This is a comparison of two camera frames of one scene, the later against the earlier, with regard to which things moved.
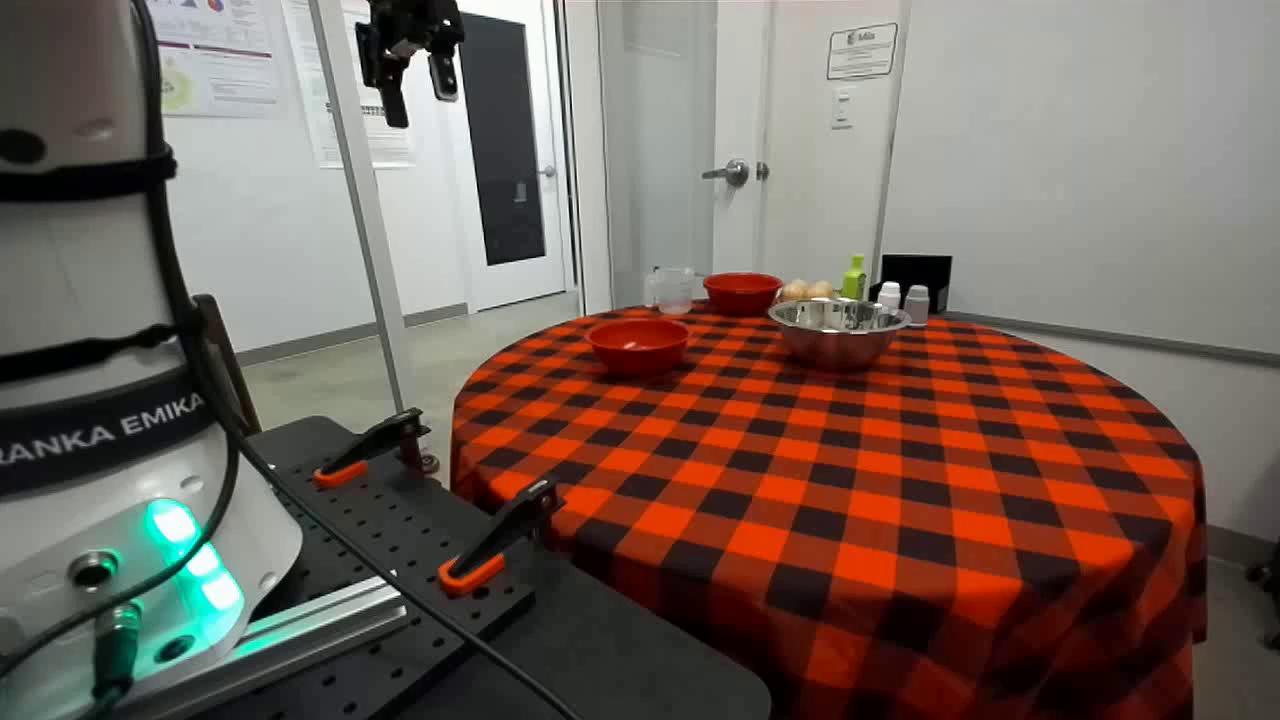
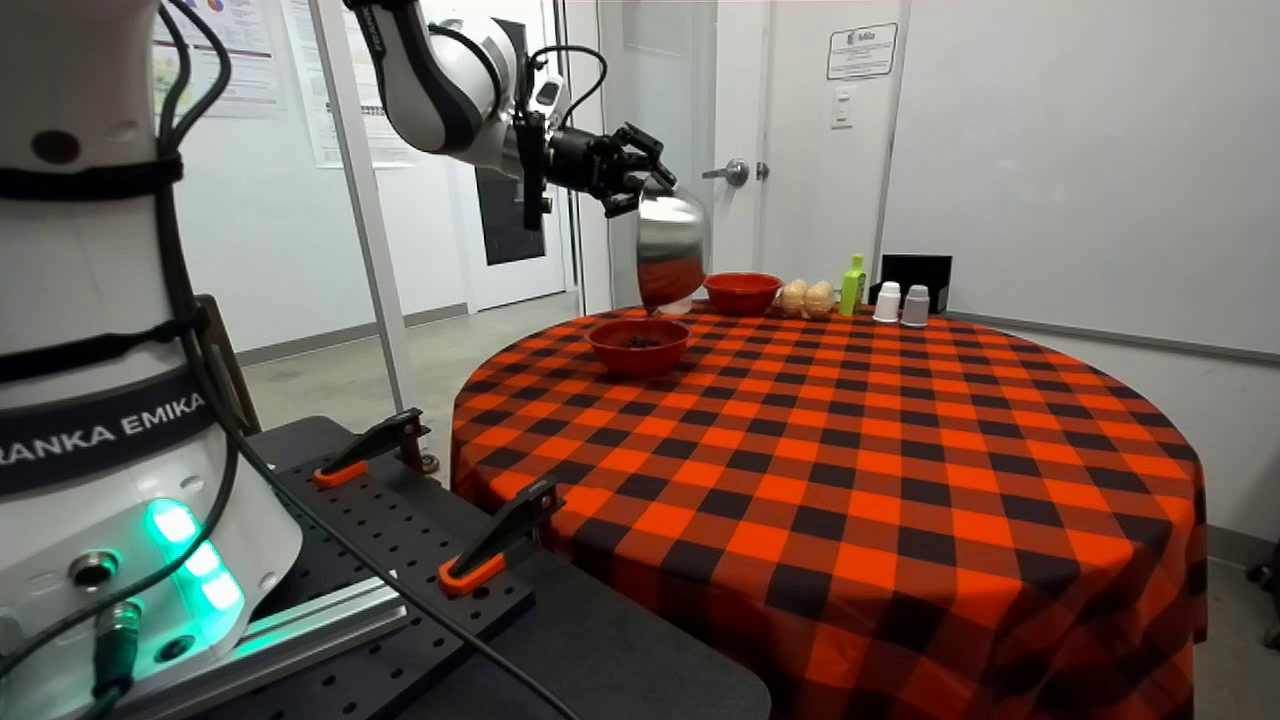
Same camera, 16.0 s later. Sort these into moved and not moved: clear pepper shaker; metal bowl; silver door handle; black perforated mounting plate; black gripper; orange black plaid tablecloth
Moved: metal bowl; black gripper
Not moved: silver door handle; orange black plaid tablecloth; black perforated mounting plate; clear pepper shaker
